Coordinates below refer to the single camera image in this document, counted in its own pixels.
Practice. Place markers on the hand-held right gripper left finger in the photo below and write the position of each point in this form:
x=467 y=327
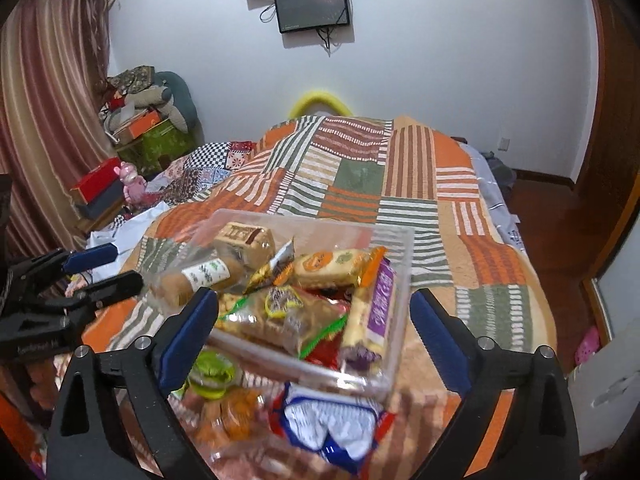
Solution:
x=187 y=335

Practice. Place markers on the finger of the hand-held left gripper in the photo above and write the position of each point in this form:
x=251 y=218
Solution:
x=110 y=287
x=90 y=257

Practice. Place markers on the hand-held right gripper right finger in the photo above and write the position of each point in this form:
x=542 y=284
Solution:
x=440 y=337

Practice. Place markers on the brown biscuit roll white label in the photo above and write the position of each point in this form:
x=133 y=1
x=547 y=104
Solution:
x=190 y=277

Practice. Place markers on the purple edged cracker packet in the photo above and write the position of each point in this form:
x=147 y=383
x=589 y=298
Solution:
x=372 y=310

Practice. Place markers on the clear packet of orange pastries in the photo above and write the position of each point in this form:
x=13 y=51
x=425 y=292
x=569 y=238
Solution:
x=227 y=417

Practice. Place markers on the small yellow snack packet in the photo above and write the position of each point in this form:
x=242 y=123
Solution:
x=272 y=270

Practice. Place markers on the brown striped snack box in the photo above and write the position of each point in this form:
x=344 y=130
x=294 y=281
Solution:
x=245 y=244

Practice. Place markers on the red snack packet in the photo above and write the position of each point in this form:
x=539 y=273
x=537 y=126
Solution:
x=325 y=352

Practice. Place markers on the green edged snack packet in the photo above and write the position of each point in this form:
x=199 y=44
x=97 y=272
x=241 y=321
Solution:
x=320 y=335

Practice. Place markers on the orange cream biscuit packet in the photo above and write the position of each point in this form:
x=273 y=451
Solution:
x=330 y=266

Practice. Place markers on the clear plastic container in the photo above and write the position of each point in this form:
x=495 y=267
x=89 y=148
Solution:
x=350 y=232

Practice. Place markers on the blue white chip bag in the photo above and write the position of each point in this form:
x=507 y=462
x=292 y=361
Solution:
x=325 y=425

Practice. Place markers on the white cloth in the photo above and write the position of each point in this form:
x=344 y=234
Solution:
x=135 y=230

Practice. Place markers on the dark blue box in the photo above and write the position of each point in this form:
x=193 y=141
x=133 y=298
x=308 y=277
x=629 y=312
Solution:
x=102 y=202

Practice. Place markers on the red box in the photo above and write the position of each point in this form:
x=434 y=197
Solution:
x=95 y=180

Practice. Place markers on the pink rabbit toy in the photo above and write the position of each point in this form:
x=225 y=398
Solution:
x=131 y=185

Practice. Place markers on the green box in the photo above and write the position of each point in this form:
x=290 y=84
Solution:
x=160 y=147

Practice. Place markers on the striped brown curtain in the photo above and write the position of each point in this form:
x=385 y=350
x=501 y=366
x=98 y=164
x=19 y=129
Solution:
x=45 y=135

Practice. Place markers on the orange box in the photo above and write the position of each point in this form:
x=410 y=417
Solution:
x=140 y=127

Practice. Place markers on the checkered patterned quilt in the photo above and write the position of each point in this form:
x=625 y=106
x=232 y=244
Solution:
x=200 y=170

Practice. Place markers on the pink slipper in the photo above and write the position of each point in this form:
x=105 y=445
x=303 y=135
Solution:
x=587 y=346

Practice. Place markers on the orange green patchwork quilt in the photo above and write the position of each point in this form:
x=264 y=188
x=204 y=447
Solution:
x=400 y=185

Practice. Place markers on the white sliding wardrobe door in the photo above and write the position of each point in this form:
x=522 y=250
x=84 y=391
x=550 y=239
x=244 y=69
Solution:
x=610 y=390

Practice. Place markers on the brown wooden door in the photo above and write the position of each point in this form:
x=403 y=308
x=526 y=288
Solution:
x=612 y=135

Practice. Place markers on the yellow hoop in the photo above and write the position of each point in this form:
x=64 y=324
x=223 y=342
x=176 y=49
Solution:
x=320 y=97

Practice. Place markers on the wall outlet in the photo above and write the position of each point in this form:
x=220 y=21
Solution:
x=504 y=145

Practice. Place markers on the small black wall monitor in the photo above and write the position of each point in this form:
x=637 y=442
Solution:
x=311 y=7

